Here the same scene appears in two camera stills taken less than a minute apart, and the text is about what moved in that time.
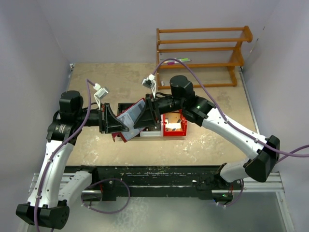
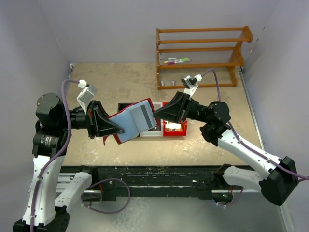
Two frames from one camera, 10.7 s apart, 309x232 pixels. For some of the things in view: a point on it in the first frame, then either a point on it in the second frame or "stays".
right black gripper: x=150 y=112 to x=177 y=110
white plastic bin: x=152 y=133 stays
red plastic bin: x=184 y=126 stays
